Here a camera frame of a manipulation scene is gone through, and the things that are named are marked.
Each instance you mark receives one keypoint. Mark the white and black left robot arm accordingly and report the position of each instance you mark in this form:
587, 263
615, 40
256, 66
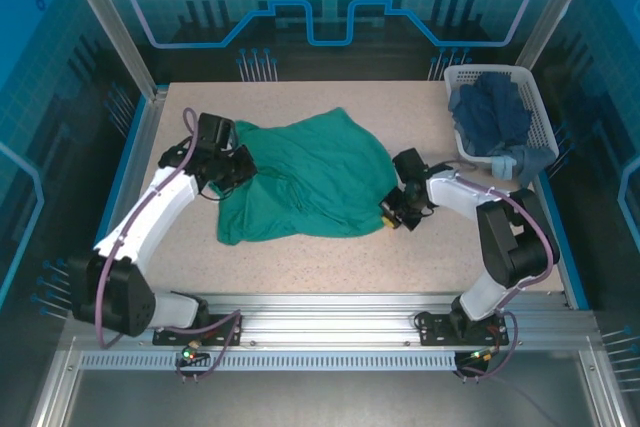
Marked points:
150, 217

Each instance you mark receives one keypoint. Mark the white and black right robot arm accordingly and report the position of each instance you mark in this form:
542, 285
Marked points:
455, 192

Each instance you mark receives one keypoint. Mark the green t-shirt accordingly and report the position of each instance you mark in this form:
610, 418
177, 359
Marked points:
310, 172

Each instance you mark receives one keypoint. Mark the pile of blue clothes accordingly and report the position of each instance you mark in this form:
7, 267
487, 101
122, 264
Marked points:
532, 162

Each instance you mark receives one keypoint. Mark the dark blue t-shirt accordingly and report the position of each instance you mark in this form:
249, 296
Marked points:
495, 114

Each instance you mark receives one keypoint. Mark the aluminium mounting rail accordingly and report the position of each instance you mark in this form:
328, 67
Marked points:
330, 317

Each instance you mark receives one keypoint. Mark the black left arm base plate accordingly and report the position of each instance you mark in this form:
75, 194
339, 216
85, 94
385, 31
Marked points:
225, 329

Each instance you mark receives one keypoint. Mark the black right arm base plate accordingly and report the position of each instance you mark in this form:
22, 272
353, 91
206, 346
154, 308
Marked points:
435, 329

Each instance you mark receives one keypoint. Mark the aluminium frame post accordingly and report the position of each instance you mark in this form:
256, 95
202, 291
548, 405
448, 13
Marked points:
110, 22
555, 12

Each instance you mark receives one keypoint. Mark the white perforated plastic basket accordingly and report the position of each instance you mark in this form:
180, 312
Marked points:
542, 112

